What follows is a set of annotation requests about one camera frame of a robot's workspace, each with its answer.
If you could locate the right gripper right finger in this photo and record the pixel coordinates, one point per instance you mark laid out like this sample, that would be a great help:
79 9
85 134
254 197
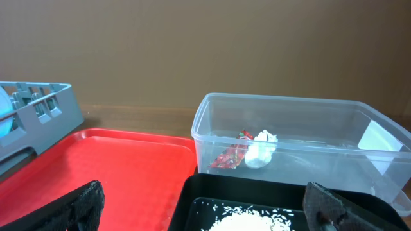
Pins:
327 210

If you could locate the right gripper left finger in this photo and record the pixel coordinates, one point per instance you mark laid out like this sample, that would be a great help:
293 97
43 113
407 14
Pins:
78 210

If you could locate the rice and food scraps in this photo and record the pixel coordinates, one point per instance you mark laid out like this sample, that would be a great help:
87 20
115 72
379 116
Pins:
251 219

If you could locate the red snack wrapper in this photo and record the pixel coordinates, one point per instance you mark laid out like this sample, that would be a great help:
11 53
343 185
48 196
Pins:
231 157

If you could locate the light blue round plate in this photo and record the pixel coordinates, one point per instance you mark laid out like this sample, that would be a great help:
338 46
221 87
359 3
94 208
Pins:
6 107

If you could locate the clear plastic waste bin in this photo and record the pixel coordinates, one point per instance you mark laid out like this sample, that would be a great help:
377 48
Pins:
339 144

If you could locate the grey plastic dishwasher rack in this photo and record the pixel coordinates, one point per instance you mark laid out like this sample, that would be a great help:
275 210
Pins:
43 113

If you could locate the black waste tray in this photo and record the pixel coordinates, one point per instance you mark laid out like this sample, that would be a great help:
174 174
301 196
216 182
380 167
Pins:
273 194

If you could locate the red plastic tray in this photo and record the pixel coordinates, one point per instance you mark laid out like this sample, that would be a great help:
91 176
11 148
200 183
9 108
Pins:
142 176

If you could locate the crumpled white tissue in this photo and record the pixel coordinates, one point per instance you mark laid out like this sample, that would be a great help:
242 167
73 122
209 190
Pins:
259 153

